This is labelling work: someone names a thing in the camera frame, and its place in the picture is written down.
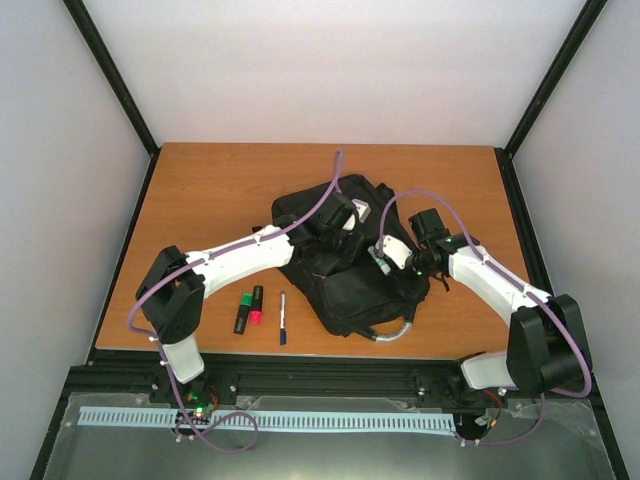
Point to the pink highlighter marker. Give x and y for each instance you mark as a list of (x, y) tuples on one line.
[(256, 307)]

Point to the black left frame post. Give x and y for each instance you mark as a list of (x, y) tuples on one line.
[(105, 61)]

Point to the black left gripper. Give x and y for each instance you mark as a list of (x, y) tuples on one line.
[(350, 253)]

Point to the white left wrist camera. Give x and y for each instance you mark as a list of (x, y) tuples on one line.
[(362, 211)]

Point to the light blue cable duct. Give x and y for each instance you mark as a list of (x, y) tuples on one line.
[(273, 421)]

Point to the blue ballpoint pen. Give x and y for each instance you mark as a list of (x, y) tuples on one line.
[(282, 319)]

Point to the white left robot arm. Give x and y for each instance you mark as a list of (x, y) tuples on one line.
[(172, 294)]

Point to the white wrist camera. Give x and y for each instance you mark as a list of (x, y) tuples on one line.
[(362, 211), (393, 249)]

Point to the black frame post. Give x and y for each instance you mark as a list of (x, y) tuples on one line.
[(577, 34), (105, 61)]

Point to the green highlighter marker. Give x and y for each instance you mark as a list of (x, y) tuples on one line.
[(243, 313)]

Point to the black student backpack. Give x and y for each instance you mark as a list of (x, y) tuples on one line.
[(360, 300)]

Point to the white glue stick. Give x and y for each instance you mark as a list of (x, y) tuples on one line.
[(379, 261)]

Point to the black right frame post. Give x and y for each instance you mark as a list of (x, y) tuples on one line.
[(577, 34)]

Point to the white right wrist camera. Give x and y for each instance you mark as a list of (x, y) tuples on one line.
[(393, 249)]

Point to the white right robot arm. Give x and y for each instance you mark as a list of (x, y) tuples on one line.
[(546, 349)]

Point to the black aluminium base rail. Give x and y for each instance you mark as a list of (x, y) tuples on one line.
[(229, 377)]

